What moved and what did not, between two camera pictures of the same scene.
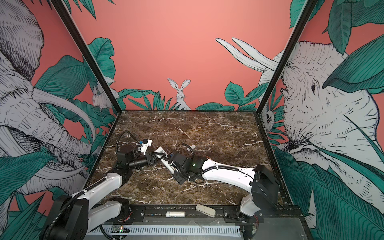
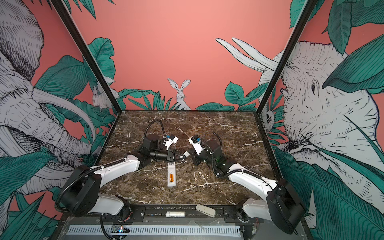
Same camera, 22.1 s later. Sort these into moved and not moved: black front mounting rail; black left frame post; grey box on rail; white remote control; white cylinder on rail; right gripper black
Moved: right gripper black; white remote control
Not moved: black front mounting rail; white cylinder on rail; grey box on rail; black left frame post
